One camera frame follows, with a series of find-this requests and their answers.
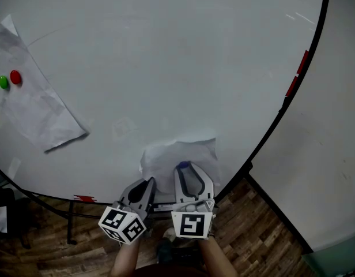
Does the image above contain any black eraser with white label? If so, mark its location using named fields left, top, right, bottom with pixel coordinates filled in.
left=152, top=202, right=179, bottom=214

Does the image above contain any person's light shoe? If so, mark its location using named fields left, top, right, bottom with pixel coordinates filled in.
left=163, top=227, right=177, bottom=242

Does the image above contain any black office chair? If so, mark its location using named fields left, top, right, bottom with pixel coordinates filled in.
left=0, top=187, right=41, bottom=249

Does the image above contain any frosted glass panel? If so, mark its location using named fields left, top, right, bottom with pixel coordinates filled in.
left=301, top=231, right=355, bottom=277

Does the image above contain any black baseboard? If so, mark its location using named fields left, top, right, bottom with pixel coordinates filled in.
left=244, top=173, right=315, bottom=254

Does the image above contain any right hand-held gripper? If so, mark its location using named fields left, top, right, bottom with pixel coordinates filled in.
left=171, top=161, right=217, bottom=240

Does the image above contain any person's leg in jeans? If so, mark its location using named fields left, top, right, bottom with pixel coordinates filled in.
left=157, top=236, right=174, bottom=265

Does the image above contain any person's left forearm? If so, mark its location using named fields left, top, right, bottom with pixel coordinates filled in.
left=109, top=238, right=142, bottom=277

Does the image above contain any person's right forearm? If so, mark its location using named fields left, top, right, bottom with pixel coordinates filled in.
left=198, top=236, right=239, bottom=277

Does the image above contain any black waist box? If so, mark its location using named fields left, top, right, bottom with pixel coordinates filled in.
left=171, top=246, right=203, bottom=268

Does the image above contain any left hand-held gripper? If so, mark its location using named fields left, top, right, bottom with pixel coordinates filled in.
left=98, top=177, right=157, bottom=246

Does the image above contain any small white paper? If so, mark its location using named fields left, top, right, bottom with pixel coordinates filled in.
left=139, top=137, right=222, bottom=196

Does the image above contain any long white paper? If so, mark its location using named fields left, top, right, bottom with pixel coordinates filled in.
left=0, top=13, right=90, bottom=154

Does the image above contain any person's dark red shirt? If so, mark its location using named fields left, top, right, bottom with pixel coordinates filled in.
left=133, top=264, right=213, bottom=277

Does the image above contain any white whiteboard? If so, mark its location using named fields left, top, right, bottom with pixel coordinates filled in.
left=0, top=0, right=330, bottom=245

